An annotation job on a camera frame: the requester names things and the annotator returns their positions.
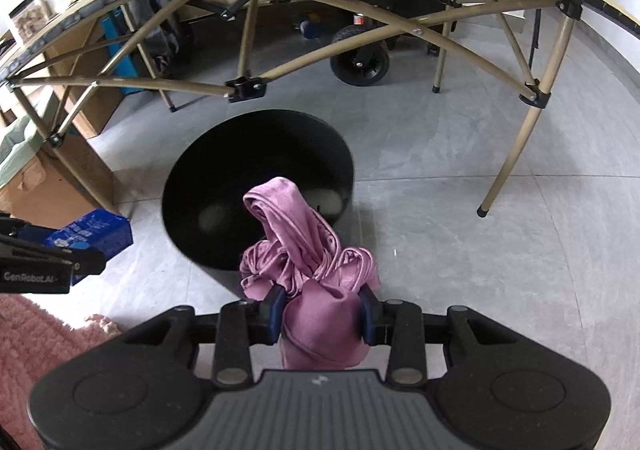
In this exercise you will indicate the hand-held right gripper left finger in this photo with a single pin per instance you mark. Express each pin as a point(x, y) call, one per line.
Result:
point(276, 317)

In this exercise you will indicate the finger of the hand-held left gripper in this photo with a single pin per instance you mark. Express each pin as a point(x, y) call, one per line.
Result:
point(31, 233)
point(90, 264)

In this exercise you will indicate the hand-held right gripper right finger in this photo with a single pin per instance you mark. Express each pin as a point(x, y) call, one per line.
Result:
point(369, 317)

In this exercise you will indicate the pink satin cloth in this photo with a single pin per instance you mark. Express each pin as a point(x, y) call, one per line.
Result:
point(310, 320)

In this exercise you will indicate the small blue box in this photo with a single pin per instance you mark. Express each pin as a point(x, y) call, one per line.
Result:
point(100, 230)

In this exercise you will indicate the black trash bin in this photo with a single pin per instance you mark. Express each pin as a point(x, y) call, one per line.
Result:
point(225, 170)

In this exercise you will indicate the person's left forearm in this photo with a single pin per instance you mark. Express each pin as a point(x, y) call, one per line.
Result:
point(30, 345)

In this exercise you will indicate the cardboard box with green liner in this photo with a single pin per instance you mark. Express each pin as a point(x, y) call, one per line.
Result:
point(60, 190)

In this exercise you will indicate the brown cardboard box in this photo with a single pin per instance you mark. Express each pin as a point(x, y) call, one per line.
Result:
point(95, 100)

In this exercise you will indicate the clear snack jar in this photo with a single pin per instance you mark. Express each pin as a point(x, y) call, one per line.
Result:
point(30, 20)

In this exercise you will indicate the tall blue carton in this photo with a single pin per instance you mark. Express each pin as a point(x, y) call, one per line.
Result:
point(112, 30)

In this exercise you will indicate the tan folding table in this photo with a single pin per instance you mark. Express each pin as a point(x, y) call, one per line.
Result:
point(247, 89)

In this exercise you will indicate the hanging black bag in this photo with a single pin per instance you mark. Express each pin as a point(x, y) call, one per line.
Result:
point(167, 45)

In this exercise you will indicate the folding utility wagon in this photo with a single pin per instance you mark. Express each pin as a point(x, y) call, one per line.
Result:
point(360, 61)

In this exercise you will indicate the blue can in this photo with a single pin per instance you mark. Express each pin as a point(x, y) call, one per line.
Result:
point(310, 28)

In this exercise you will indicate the red can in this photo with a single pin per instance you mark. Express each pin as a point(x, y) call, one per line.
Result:
point(358, 20)

